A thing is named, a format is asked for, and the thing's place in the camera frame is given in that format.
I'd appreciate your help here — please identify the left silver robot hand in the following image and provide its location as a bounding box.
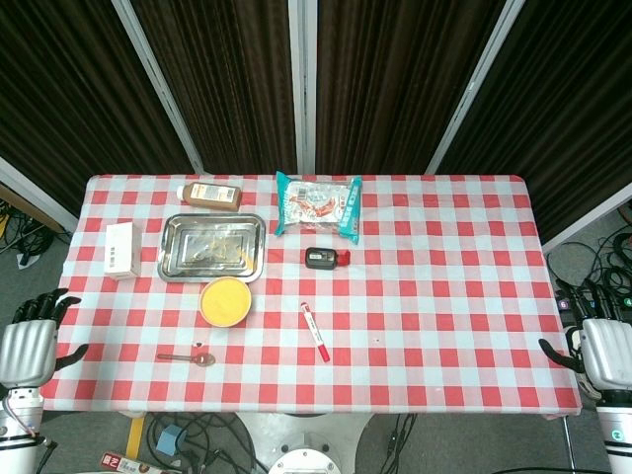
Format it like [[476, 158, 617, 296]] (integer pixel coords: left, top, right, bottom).
[[0, 288, 89, 390]]

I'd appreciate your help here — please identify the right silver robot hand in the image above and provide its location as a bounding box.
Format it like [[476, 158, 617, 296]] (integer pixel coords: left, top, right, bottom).
[[537, 280, 632, 392]]

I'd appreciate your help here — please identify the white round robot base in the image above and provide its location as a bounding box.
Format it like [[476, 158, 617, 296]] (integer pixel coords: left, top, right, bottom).
[[235, 412, 372, 474]]

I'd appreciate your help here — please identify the yellow bowl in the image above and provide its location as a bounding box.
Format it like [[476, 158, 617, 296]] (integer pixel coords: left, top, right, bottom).
[[198, 276, 254, 329]]

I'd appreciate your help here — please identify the black power strip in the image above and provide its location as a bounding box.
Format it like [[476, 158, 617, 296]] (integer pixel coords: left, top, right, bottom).
[[555, 288, 632, 313]]

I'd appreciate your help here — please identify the white cardboard box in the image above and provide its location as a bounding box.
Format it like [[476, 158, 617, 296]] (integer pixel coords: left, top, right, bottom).
[[103, 221, 143, 282]]

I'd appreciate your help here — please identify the red and white flat package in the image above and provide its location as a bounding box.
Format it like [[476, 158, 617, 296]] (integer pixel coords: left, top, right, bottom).
[[101, 451, 172, 474]]

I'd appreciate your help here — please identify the small blue box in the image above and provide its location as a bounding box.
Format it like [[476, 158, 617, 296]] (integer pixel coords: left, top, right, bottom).
[[156, 425, 186, 456]]

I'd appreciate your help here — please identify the red white checkered tablecloth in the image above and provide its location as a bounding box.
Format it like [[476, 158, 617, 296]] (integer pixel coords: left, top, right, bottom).
[[39, 172, 584, 421]]

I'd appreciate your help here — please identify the rectangular steel tray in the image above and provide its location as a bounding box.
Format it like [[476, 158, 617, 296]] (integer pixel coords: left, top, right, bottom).
[[156, 212, 268, 284]]

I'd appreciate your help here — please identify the brown liquid plastic bottle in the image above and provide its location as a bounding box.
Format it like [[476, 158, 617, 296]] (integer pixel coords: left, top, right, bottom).
[[176, 181, 244, 213]]

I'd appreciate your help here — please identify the dark brown curtain panel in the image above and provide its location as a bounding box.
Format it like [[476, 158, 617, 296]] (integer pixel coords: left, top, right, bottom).
[[130, 0, 298, 175], [314, 0, 506, 176], [0, 0, 195, 218], [437, 0, 632, 243]]

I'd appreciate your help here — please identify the red and white marker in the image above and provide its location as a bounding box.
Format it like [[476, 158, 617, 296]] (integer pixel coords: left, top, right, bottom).
[[299, 301, 332, 363]]

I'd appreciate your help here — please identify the black ink bottle red cap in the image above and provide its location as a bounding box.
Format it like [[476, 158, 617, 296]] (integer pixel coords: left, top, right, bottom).
[[304, 246, 353, 271]]

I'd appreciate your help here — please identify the teal snack bag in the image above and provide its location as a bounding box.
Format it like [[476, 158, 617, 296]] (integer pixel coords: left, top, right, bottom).
[[274, 170, 364, 246]]

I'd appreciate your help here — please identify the black cable bundle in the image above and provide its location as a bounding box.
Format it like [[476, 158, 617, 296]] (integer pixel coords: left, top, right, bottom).
[[0, 197, 70, 268], [545, 197, 632, 297], [142, 413, 271, 474]]

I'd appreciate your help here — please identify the white partition post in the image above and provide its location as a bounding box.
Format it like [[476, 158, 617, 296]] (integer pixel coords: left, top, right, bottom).
[[425, 0, 525, 175], [111, 0, 204, 174], [0, 156, 79, 233], [540, 182, 632, 256], [288, 0, 318, 175]]

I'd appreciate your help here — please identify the black cable with connector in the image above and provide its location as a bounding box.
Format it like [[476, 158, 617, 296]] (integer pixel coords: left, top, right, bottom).
[[382, 413, 417, 474]]

